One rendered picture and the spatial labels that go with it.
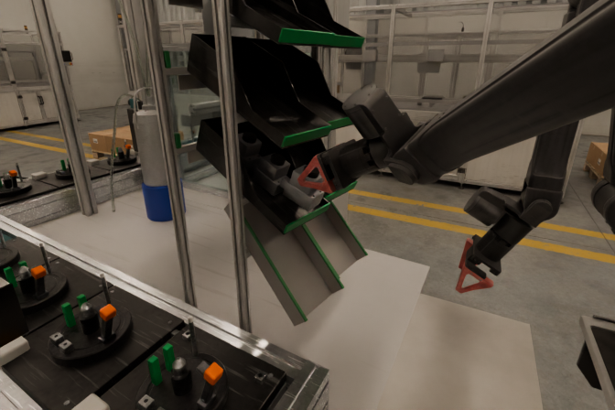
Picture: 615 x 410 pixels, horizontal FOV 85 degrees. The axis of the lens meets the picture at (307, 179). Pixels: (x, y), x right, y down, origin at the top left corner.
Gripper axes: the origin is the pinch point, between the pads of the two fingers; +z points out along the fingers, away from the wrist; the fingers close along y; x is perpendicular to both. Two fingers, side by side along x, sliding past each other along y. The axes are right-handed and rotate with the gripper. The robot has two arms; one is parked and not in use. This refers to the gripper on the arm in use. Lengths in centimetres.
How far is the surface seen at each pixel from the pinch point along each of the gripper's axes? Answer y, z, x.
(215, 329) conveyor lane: 14.3, 27.2, 21.6
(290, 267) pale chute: -0.3, 14.7, 17.1
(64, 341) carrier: 34, 40, 9
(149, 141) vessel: -23, 80, -32
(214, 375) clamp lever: 27.7, 8.2, 18.9
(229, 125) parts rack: 8.2, 5.2, -14.0
